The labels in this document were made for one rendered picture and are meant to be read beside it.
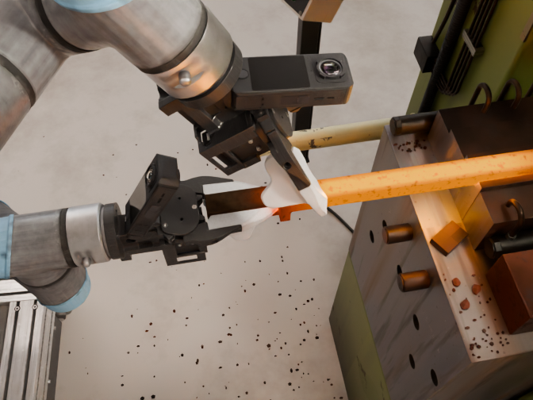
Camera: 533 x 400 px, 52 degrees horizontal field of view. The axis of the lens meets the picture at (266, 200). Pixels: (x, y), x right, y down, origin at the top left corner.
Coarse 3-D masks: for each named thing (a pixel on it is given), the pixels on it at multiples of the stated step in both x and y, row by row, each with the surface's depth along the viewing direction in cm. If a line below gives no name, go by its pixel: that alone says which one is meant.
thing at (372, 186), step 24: (408, 168) 71; (432, 168) 71; (456, 168) 71; (480, 168) 71; (504, 168) 71; (528, 168) 71; (240, 192) 68; (336, 192) 69; (360, 192) 69; (384, 192) 70; (408, 192) 71; (288, 216) 69
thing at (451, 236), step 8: (448, 224) 76; (456, 224) 76; (440, 232) 75; (448, 232) 75; (456, 232) 75; (464, 232) 75; (432, 240) 75; (440, 240) 75; (448, 240) 75; (456, 240) 75; (440, 248) 75; (448, 248) 74
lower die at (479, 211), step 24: (456, 120) 79; (480, 120) 79; (504, 120) 79; (528, 120) 78; (432, 144) 84; (456, 144) 76; (480, 144) 75; (504, 144) 75; (528, 144) 75; (456, 192) 78; (480, 192) 71; (504, 192) 71; (528, 192) 71; (480, 216) 72; (504, 216) 69; (528, 216) 69; (480, 240) 73
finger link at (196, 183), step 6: (186, 180) 70; (192, 180) 70; (198, 180) 70; (204, 180) 70; (210, 180) 70; (216, 180) 70; (222, 180) 70; (228, 180) 70; (192, 186) 69; (198, 186) 69; (198, 192) 69; (204, 198) 70
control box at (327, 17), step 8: (288, 0) 94; (296, 0) 93; (304, 0) 92; (312, 0) 91; (320, 0) 92; (328, 0) 93; (336, 0) 94; (296, 8) 93; (304, 8) 92; (312, 8) 92; (320, 8) 93; (328, 8) 94; (336, 8) 96; (304, 16) 92; (312, 16) 93; (320, 16) 95; (328, 16) 96
